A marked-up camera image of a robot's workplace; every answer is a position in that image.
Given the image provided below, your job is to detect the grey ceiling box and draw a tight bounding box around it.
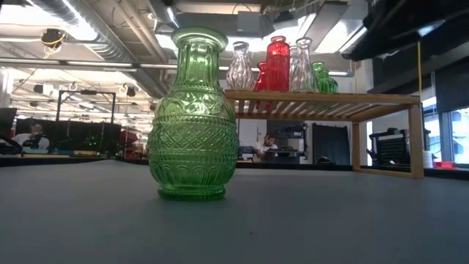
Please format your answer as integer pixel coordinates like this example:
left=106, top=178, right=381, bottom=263
left=237, top=10, right=262, bottom=37

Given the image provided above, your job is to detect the silver ventilation duct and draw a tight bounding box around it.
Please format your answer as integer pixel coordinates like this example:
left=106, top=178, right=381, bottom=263
left=32, top=0, right=169, bottom=97
left=148, top=0, right=183, bottom=34

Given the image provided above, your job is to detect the red box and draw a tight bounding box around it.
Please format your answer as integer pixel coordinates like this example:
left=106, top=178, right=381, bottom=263
left=434, top=160, right=459, bottom=170

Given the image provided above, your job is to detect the green patterned glass vase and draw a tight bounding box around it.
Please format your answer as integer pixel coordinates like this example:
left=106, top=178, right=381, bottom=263
left=147, top=26, right=240, bottom=202

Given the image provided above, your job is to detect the window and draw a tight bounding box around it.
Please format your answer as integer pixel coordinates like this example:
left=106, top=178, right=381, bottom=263
left=424, top=95, right=469, bottom=165

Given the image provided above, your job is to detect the black pegboard cart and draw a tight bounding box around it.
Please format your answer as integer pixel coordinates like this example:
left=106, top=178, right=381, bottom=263
left=368, top=127, right=412, bottom=166

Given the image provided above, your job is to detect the small red glass vase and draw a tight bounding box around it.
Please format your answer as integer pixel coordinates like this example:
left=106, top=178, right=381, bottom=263
left=254, top=61, right=269, bottom=92

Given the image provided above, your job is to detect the black ceiling device yellow cable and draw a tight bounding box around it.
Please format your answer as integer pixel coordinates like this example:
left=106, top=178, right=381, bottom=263
left=39, top=27, right=67, bottom=49

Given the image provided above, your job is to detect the black metal rig frame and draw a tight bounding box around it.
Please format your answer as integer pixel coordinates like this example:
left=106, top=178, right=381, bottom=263
left=54, top=89, right=117, bottom=124

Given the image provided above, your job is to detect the wooden slatted shelf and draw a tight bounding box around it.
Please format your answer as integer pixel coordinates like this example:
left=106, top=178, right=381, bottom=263
left=224, top=89, right=425, bottom=180

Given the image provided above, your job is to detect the small clear faceted glass vase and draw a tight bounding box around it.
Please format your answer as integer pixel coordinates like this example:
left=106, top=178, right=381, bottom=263
left=288, top=45, right=300, bottom=92

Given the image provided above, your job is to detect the tall clear glass carafe vase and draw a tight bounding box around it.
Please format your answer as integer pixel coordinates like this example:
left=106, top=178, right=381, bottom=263
left=295, top=36, right=315, bottom=92

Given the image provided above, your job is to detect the person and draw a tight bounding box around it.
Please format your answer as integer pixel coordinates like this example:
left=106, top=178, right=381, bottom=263
left=254, top=133, right=280, bottom=161
left=12, top=122, right=51, bottom=152

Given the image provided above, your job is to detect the grey storage shelf unit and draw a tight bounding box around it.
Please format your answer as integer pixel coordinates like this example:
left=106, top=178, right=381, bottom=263
left=265, top=120, right=309, bottom=165

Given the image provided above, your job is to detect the tall red ribbed glass bottle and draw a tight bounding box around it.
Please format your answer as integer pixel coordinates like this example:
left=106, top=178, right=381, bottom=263
left=265, top=35, right=291, bottom=92

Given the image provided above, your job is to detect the red cabinet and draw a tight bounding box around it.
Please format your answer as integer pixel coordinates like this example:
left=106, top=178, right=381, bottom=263
left=119, top=128, right=139, bottom=159

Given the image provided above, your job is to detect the yellow pole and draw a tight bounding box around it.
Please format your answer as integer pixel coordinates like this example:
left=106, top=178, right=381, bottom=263
left=417, top=40, right=423, bottom=97

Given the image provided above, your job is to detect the black curtain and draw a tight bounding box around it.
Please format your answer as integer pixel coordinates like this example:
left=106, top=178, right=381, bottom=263
left=312, top=122, right=352, bottom=166

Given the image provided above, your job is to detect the clear twisted-rib glass vase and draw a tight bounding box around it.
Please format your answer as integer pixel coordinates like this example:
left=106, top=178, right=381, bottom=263
left=226, top=40, right=256, bottom=92

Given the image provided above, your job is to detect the squat green ribbed glass vase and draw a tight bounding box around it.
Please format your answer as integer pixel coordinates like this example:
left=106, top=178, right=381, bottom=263
left=311, top=61, right=339, bottom=94

